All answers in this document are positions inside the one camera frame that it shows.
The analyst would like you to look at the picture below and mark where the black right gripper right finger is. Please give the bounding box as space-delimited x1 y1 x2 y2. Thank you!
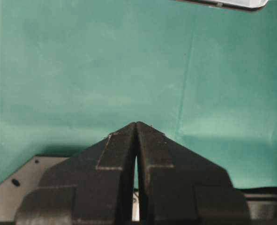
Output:
136 122 251 225

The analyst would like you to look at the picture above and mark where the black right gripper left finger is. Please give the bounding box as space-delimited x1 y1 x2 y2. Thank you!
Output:
15 122 137 225

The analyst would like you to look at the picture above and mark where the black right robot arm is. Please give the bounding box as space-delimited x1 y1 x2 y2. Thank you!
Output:
15 122 277 225

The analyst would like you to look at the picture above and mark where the clear plastic storage case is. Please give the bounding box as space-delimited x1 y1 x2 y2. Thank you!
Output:
181 0 269 12

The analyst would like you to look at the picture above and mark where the green table cloth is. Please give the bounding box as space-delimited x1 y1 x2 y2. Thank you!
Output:
0 0 277 188

